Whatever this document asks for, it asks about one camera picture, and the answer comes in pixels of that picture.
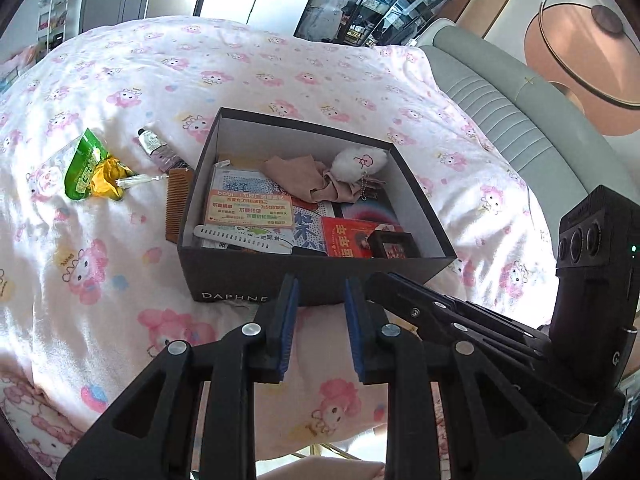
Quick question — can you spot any grey padded headboard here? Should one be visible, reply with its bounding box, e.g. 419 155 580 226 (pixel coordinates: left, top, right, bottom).
417 17 611 281

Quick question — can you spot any small black box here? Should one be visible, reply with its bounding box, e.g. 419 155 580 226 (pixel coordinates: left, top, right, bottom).
367 230 421 261

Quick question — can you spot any beige cloth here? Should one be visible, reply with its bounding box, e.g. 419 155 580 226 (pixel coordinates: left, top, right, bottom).
264 154 371 206

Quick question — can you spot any wooden comb with tassel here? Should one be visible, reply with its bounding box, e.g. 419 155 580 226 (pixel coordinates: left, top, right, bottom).
115 167 197 244

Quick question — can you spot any red booklet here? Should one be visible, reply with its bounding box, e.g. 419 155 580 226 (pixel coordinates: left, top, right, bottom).
320 216 386 258

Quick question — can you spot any pink cat print bedsheet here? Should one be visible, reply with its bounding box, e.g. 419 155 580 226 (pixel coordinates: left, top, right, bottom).
0 370 96 480

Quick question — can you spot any dark picture card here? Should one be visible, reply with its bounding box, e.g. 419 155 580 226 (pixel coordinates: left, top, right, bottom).
340 200 401 226

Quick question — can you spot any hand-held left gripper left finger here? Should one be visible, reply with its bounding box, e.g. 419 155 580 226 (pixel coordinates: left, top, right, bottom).
56 274 301 480

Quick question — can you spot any orange printed card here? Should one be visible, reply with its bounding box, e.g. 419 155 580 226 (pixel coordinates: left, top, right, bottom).
202 189 296 231

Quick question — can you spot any round pink wall decoration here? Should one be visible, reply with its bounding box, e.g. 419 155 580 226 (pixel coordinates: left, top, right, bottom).
525 0 640 136

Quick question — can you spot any white watch strap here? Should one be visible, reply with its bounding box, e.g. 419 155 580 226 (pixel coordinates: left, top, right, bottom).
194 225 296 256

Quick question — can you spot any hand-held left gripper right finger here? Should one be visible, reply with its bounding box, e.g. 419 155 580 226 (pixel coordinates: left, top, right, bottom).
344 276 583 480

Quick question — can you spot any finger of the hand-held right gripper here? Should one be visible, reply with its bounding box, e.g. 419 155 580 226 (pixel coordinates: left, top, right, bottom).
387 271 552 345
364 275 549 362

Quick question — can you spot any black shoebox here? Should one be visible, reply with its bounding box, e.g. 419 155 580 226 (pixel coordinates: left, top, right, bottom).
176 106 458 307

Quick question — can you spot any pink printed blanket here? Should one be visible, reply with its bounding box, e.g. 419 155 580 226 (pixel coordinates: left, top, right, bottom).
0 15 561 480

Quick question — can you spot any dark glass cabinet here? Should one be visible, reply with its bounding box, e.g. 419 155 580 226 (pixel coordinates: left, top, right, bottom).
295 0 436 46

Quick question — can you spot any hand cream tube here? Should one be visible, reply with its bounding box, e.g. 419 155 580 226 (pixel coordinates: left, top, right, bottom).
137 126 188 173

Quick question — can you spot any white shelf rack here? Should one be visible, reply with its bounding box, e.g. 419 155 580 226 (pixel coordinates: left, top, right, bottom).
37 0 73 56

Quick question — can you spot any green and yellow snack packet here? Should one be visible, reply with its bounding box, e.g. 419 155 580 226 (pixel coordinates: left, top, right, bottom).
64 127 138 202

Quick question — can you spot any white plush keychain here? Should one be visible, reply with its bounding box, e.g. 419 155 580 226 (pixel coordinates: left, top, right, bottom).
331 146 388 201

